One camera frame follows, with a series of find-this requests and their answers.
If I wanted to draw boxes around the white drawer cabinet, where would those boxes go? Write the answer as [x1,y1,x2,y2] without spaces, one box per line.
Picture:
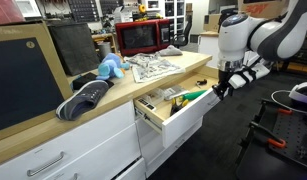
[0,52,217,180]

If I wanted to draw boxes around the white cable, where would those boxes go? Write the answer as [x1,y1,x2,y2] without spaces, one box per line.
[270,89,307,115]

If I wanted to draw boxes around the metal cylinder can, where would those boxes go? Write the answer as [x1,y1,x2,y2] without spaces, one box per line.
[98,42,111,59]

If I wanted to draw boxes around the red microwave oven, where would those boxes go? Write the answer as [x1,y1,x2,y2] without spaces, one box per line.
[115,19,170,56]

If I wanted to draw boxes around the grey folded rag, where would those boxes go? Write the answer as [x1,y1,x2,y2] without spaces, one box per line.
[158,45,182,56]

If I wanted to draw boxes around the dark grey fabric bin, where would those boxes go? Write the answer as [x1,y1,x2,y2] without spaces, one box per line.
[48,23,100,76]

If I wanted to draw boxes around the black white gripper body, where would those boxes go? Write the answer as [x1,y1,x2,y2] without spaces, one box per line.
[218,62,270,94]

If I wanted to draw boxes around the yellow handled pliers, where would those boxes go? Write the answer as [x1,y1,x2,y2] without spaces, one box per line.
[170,98,188,115]

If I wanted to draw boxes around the blue plush toy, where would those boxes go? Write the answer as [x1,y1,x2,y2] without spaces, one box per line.
[96,53,130,80]

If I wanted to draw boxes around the black small box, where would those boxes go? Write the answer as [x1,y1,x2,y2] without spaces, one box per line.
[72,72,115,91]

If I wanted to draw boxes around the cardboard framed black board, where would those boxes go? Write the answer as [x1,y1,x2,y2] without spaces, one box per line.
[0,21,72,140]

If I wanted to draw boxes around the orange handled clamp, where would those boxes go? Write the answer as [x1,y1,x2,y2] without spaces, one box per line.
[249,121,286,149]

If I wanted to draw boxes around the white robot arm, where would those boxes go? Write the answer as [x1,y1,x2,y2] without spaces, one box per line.
[212,0,307,100]

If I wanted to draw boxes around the white drawer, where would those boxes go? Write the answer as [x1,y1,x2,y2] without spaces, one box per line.
[134,72,220,148]

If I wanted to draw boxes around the patterned white cloth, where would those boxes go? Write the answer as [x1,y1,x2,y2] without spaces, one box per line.
[124,53,186,83]

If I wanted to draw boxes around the grey sneaker shoe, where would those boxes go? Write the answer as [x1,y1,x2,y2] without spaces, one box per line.
[56,80,109,121]

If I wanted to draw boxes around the large cardboard box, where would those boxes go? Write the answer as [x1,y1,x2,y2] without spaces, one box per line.
[238,0,286,19]

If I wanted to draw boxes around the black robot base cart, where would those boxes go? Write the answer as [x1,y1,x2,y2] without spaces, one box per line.
[236,99,307,180]

